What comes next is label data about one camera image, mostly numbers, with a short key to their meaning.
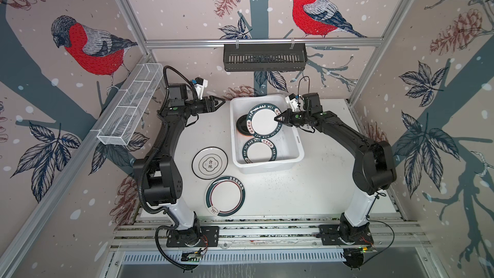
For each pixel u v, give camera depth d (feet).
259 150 3.22
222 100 2.64
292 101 2.74
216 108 2.49
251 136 2.88
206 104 2.41
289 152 3.13
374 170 1.62
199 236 2.37
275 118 2.88
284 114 2.77
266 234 2.46
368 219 1.98
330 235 2.39
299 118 2.55
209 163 3.10
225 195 2.76
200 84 2.49
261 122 2.93
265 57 3.42
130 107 2.54
